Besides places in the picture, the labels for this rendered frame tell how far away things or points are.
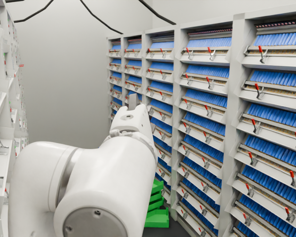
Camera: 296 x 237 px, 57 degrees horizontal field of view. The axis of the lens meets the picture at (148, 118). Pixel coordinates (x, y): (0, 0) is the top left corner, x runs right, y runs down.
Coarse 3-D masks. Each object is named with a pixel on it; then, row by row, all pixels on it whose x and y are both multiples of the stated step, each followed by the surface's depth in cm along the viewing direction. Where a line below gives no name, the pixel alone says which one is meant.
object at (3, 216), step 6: (6, 180) 118; (6, 186) 115; (6, 192) 102; (6, 198) 102; (6, 204) 102; (6, 210) 98; (0, 216) 94; (6, 216) 95; (6, 222) 92; (6, 228) 89; (6, 234) 86
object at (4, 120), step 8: (0, 40) 108; (0, 48) 107; (0, 56) 108; (0, 64) 108; (0, 72) 109; (8, 96) 119; (8, 104) 115; (8, 112) 113; (0, 120) 113; (8, 120) 114; (8, 168) 118
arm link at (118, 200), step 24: (120, 144) 33; (144, 144) 35; (72, 168) 28; (96, 168) 28; (120, 168) 28; (144, 168) 31; (72, 192) 24; (96, 192) 24; (120, 192) 24; (144, 192) 28; (72, 216) 24; (96, 216) 24; (120, 216) 24; (144, 216) 26
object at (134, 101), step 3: (132, 96) 47; (135, 96) 47; (129, 99) 47; (132, 99) 46; (135, 99) 46; (138, 99) 48; (129, 102) 46; (132, 102) 46; (135, 102) 46; (138, 102) 48; (129, 105) 46; (132, 105) 45; (135, 105) 45; (129, 108) 45; (132, 108) 45
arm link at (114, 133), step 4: (112, 132) 36; (116, 132) 36; (128, 132) 37; (136, 132) 38; (108, 136) 38; (112, 136) 36; (116, 136) 36; (128, 136) 35; (132, 136) 36; (136, 136) 36; (140, 136) 37; (144, 136) 37; (104, 140) 38; (140, 140) 36; (144, 140) 36; (148, 140) 37; (148, 144) 36; (152, 144) 37; (152, 148) 36; (152, 152) 36; (156, 152) 38; (156, 156) 38; (156, 160) 37; (156, 164) 37
